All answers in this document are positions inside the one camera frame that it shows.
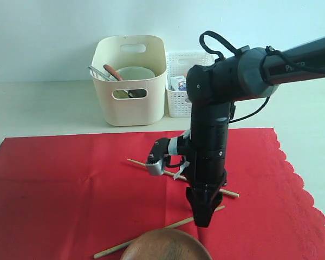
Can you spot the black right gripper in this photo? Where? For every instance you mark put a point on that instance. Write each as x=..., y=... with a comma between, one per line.
x=205, y=176

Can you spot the white blue milk carton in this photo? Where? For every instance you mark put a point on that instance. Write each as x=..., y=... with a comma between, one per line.
x=177, y=89

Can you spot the red table cloth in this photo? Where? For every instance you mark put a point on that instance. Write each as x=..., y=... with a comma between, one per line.
x=72, y=196

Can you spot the white ceramic bowl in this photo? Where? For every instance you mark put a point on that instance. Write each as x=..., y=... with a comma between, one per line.
x=132, y=73

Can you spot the brown wooden spoon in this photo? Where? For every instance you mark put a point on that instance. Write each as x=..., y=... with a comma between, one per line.
x=112, y=72

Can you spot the steel table knife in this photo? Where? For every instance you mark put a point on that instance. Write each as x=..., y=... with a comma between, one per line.
x=99, y=73

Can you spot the stainless steel cup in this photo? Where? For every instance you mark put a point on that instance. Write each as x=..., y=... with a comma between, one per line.
x=137, y=93

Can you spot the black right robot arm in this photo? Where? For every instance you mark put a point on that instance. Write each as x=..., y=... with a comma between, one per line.
x=250, y=73

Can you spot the lower wooden chopstick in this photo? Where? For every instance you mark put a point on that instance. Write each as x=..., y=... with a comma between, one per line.
x=116, y=246

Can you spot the wooden chopstick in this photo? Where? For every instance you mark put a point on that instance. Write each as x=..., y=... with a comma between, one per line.
x=171, y=174
x=116, y=246

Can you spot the upper wooden chopstick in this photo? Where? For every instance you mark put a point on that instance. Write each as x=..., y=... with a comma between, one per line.
x=171, y=174

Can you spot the brown wooden plate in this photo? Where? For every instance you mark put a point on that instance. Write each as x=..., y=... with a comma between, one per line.
x=165, y=246

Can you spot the cream plastic bin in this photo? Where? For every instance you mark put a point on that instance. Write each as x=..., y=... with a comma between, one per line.
x=124, y=51

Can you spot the white woven plastic basket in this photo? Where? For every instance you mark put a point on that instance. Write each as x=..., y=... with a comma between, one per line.
x=178, y=63

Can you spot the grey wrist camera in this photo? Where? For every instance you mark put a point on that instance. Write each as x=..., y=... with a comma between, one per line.
x=158, y=158

